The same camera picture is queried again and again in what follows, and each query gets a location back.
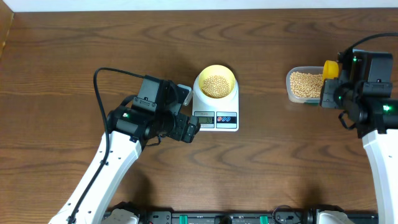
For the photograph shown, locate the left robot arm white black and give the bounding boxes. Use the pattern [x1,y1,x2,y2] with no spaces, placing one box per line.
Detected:
[51,75,200,223]

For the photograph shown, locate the pile of soybeans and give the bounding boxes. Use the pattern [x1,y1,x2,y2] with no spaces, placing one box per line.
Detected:
[290,72,323,98]

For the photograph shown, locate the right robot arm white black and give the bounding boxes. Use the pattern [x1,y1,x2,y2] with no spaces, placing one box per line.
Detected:
[320,49,397,223]

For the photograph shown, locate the clear plastic bean container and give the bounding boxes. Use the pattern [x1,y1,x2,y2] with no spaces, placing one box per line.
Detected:
[286,67,323,105]

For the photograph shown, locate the white digital kitchen scale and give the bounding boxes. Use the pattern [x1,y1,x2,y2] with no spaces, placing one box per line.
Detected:
[192,75,239,132]

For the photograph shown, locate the yellow measuring scoop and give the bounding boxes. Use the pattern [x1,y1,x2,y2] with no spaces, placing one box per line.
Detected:
[322,60,340,80]

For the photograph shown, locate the soybeans in yellow bowl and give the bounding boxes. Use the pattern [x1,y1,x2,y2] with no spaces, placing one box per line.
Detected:
[201,75,230,98]

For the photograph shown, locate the yellow plastic bowl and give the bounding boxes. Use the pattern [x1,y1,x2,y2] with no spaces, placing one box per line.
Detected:
[198,65,236,99]

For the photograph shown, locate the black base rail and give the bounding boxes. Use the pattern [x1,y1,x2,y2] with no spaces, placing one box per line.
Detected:
[99,210,381,224]

